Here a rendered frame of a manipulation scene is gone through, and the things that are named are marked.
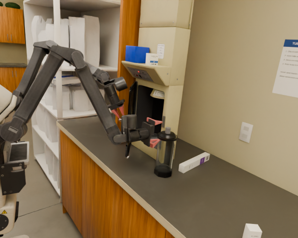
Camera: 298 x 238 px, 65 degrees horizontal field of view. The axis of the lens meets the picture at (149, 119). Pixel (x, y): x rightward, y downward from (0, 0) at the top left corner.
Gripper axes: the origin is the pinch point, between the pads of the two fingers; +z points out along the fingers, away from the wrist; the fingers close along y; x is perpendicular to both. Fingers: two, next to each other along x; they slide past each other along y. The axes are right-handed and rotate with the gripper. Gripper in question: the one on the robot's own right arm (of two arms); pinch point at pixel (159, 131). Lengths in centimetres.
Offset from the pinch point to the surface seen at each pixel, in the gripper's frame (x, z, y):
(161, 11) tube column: 22, 11, 59
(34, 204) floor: 136, -34, -120
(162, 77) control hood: 9.1, 5.6, 26.0
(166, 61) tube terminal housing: 13.3, 11.5, 34.1
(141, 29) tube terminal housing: 39, 11, 50
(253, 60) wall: -12, 55, 39
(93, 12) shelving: 195, 52, 74
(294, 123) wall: -41, 55, 10
